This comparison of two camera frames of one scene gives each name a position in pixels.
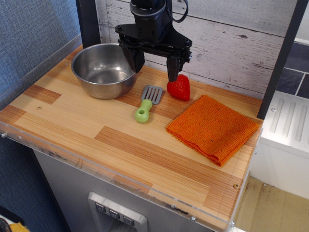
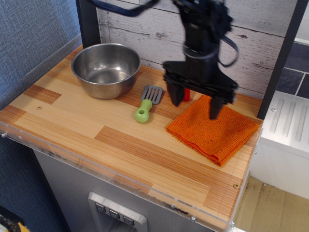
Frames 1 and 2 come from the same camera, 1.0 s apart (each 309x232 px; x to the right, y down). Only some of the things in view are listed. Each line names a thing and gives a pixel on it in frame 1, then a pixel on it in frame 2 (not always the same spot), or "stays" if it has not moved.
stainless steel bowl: x=103 y=71 stays
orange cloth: x=211 y=128 stays
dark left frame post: x=89 y=22 stays
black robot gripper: x=155 y=34 → x=201 y=73
